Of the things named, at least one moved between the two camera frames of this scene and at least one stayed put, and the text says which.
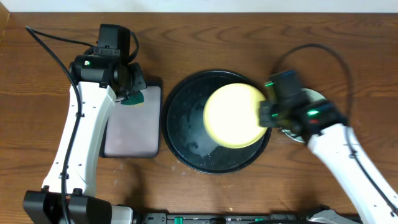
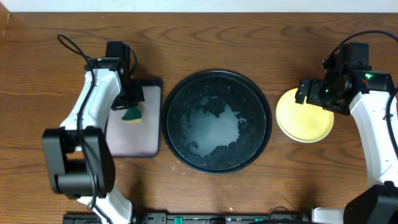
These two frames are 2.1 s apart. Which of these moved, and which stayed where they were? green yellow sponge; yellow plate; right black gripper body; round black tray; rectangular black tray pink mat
Moved: right black gripper body; green yellow sponge; yellow plate
Stayed: round black tray; rectangular black tray pink mat
